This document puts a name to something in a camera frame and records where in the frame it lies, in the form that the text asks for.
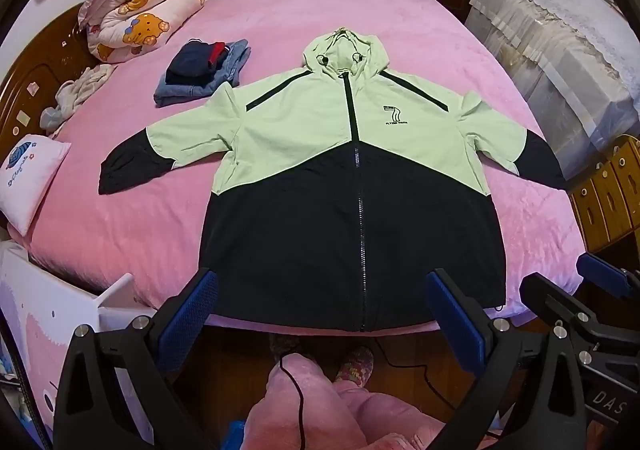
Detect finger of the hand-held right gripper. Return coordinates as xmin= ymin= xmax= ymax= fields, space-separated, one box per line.
xmin=576 ymin=252 xmax=640 ymax=301
xmin=520 ymin=272 xmax=608 ymax=366

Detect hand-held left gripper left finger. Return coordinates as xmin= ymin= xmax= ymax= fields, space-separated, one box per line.
xmin=52 ymin=268 xmax=226 ymax=450

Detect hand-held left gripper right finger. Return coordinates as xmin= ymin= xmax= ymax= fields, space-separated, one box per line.
xmin=424 ymin=268 xmax=588 ymax=450

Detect green and black hooded jacket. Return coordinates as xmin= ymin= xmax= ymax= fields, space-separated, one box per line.
xmin=98 ymin=26 xmax=568 ymax=332

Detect wooden drawer cabinet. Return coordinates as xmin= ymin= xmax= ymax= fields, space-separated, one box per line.
xmin=570 ymin=135 xmax=640 ymax=253

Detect floral slipper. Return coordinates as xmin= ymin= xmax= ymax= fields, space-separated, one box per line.
xmin=337 ymin=346 xmax=375 ymax=388
xmin=269 ymin=332 xmax=302 ymax=361

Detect bed with pink sheet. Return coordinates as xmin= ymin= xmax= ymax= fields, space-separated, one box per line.
xmin=7 ymin=0 xmax=586 ymax=331

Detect white and pink cabinet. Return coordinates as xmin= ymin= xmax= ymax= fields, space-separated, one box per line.
xmin=0 ymin=240 xmax=156 ymax=450

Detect person's legs in pink pants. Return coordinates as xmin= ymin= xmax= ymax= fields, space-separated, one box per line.
xmin=245 ymin=352 xmax=451 ymax=450

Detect pink printed pillow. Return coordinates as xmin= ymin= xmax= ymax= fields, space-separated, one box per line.
xmin=0 ymin=134 xmax=72 ymax=237

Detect lace covered furniture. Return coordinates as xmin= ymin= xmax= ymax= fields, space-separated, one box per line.
xmin=465 ymin=0 xmax=640 ymax=181

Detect folded dark navy garment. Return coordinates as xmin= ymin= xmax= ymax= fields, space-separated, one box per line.
xmin=165 ymin=41 xmax=231 ymax=86

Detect crumpled grey white cloth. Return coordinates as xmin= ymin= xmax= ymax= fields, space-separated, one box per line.
xmin=40 ymin=64 xmax=117 ymax=136

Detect folded blue jeans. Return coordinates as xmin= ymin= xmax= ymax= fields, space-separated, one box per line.
xmin=153 ymin=39 xmax=251 ymax=107

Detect wooden headboard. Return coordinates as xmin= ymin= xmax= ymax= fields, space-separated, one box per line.
xmin=0 ymin=4 xmax=101 ymax=151

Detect folded bear print quilt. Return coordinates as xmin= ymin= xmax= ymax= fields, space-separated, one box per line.
xmin=77 ymin=0 xmax=206 ymax=65

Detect black floor cable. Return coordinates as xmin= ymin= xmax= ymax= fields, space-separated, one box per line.
xmin=372 ymin=337 xmax=468 ymax=412

